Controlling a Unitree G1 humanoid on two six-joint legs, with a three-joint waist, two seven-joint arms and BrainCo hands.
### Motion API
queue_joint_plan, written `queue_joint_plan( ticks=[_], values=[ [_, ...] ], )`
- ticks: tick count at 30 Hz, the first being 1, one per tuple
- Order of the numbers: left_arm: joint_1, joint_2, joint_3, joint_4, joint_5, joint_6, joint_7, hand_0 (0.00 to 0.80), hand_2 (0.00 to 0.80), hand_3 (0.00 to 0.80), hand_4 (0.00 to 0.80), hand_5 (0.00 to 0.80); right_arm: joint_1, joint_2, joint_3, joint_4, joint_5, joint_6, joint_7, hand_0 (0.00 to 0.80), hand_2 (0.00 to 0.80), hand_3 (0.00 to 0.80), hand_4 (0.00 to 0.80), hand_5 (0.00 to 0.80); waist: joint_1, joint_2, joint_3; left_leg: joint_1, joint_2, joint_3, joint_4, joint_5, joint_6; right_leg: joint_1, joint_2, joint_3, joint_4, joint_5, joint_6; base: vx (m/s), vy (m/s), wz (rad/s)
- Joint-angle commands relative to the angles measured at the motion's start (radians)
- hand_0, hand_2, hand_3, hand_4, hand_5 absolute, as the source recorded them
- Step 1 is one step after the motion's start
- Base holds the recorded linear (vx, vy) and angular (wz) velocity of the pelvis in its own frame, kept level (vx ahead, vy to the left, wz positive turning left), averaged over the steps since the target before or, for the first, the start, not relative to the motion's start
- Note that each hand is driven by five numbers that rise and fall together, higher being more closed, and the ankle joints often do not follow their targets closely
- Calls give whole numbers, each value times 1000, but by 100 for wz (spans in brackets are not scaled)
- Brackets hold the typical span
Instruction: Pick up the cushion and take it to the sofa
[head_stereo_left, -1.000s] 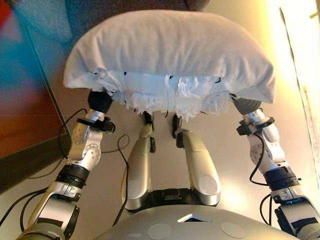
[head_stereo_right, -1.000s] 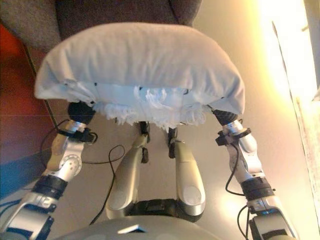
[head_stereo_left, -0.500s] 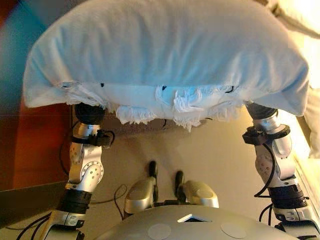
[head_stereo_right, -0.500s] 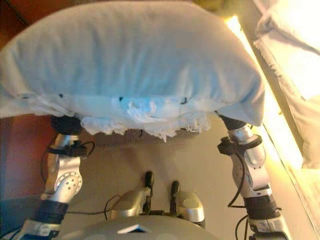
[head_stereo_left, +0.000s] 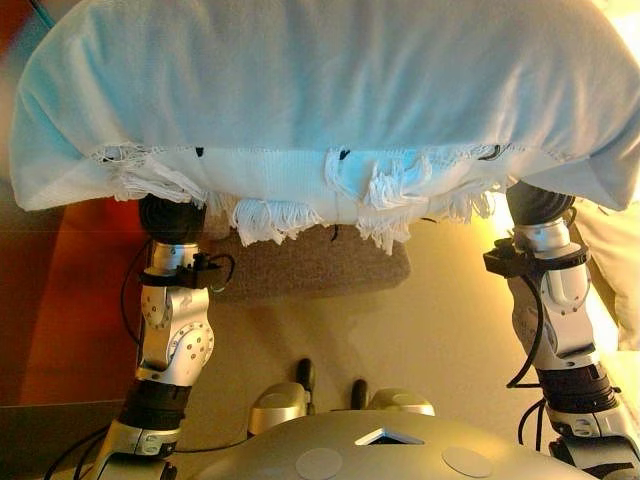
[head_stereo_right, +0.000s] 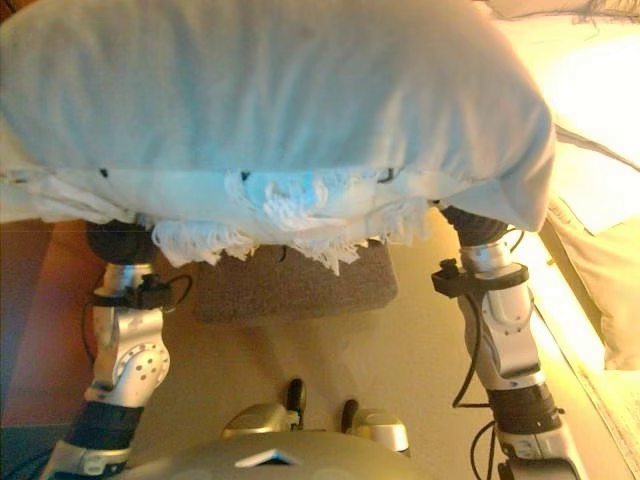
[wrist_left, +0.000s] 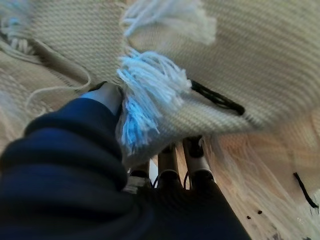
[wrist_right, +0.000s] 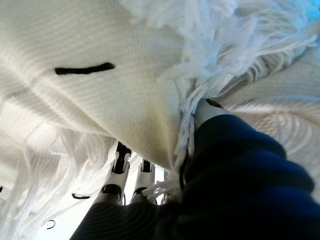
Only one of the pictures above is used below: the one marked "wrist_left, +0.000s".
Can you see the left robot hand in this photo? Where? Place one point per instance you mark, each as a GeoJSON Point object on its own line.
{"type": "Point", "coordinates": [62, 187]}

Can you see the white tasselled cushion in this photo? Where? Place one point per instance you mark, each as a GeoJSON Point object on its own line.
{"type": "Point", "coordinates": [237, 62]}

